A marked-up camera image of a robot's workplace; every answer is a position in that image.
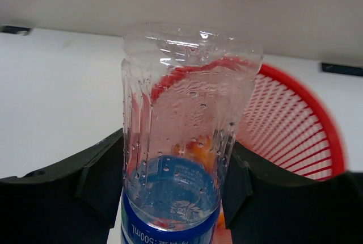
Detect black left corner label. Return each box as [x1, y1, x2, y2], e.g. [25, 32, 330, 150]
[1, 25, 32, 36]

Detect orange soda bottle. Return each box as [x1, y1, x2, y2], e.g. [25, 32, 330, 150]
[171, 136, 230, 227]

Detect red mesh plastic bin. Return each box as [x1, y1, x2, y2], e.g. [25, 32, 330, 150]
[237, 64, 345, 181]

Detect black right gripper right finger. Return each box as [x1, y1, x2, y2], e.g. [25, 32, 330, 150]
[222, 143, 362, 243]

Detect black corner label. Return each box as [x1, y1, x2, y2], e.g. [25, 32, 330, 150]
[320, 62, 363, 77]
[1, 25, 32, 36]

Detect clear bottle blue label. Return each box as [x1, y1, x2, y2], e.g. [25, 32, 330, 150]
[121, 23, 263, 243]

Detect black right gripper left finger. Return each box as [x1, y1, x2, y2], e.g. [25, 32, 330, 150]
[1, 130, 124, 243]

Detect black right corner label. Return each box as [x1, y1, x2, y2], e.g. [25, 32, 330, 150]
[320, 62, 363, 77]

